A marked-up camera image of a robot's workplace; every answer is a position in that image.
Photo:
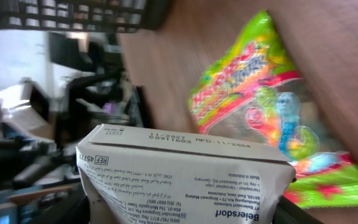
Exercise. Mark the grey plastic mesh basket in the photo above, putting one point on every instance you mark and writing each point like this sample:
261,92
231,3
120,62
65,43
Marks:
120,16

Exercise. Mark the Haribo gummy candy bag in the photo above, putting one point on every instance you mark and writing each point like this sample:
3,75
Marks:
255,93

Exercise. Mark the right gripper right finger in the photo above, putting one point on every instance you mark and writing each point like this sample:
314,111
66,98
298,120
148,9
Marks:
289,213

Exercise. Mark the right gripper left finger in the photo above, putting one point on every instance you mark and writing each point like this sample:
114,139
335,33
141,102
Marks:
74,208

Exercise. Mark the white blue carton box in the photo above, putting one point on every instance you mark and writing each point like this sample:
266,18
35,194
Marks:
139,176

